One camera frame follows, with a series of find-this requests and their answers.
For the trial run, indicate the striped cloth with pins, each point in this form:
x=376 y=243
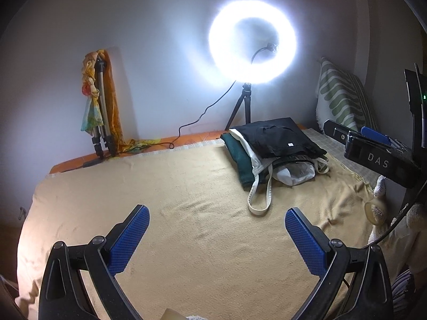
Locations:
x=405 y=293

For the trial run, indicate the green white patterned pillow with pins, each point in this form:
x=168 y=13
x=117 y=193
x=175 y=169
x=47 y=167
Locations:
x=337 y=96

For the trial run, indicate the beige blanket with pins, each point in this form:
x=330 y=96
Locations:
x=186 y=213

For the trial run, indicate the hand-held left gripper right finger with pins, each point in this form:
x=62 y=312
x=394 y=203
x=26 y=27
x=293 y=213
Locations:
x=305 y=240

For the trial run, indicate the folded tripod with colourful cloth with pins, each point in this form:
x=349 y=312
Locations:
x=115 y=106

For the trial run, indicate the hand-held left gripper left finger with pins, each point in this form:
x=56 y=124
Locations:
x=130 y=240

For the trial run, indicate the dark green folded cloth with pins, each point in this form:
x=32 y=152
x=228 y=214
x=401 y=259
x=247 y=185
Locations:
x=242 y=163

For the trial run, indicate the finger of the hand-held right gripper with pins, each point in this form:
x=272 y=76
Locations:
x=337 y=132
x=377 y=135

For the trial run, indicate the white grey garment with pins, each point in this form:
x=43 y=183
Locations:
x=293 y=173

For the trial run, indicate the black tripod stand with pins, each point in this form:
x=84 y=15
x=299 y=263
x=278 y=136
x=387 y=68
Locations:
x=245 y=103

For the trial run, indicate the beige tape roll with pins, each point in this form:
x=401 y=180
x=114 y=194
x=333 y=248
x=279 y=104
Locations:
x=367 y=211

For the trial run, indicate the folded silver tripod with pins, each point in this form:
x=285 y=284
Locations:
x=102 y=106

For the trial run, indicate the checked mat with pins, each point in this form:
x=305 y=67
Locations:
x=333 y=153

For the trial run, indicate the black garment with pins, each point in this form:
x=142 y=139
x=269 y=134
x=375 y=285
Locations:
x=273 y=136

